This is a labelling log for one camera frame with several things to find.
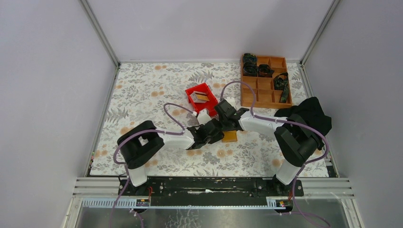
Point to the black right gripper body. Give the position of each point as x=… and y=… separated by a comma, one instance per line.
x=223, y=122

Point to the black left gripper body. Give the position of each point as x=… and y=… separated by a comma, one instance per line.
x=210, y=140

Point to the yellow leather card holder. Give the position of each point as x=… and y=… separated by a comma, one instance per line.
x=230, y=137

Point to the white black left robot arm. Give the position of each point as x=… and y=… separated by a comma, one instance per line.
x=140, y=144

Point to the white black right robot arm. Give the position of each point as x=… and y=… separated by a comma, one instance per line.
x=296, y=140

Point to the red plastic bin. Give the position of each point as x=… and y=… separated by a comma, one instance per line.
x=208, y=105

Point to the brown compartment organizer tray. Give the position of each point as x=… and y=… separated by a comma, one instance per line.
x=272, y=93

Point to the rolled dark belt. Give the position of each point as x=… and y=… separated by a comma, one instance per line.
x=264, y=70
x=250, y=70
x=248, y=58

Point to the black cloth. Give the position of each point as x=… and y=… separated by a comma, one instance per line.
x=311, y=112

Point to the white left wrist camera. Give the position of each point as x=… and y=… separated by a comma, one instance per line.
x=203, y=116

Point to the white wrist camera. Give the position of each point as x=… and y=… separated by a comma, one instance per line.
x=231, y=101
x=203, y=116

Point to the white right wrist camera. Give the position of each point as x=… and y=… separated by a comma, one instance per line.
x=231, y=101

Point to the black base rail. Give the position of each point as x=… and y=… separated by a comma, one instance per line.
x=210, y=191

